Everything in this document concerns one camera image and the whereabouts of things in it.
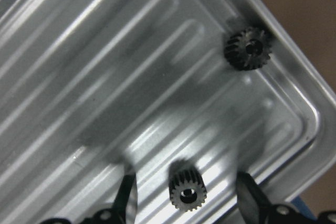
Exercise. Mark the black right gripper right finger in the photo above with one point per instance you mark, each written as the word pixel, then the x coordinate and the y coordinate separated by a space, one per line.
pixel 253 204

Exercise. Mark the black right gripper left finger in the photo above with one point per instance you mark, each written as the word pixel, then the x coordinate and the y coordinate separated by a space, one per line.
pixel 124 206

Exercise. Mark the black bearing gear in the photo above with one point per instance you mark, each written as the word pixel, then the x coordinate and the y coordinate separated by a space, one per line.
pixel 248 49
pixel 186 187

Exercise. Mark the ribbed metal tray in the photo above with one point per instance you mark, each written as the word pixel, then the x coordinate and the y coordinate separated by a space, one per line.
pixel 94 89

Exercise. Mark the black bearing gear in tray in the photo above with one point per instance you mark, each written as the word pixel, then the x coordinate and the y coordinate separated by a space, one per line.
pixel 248 49

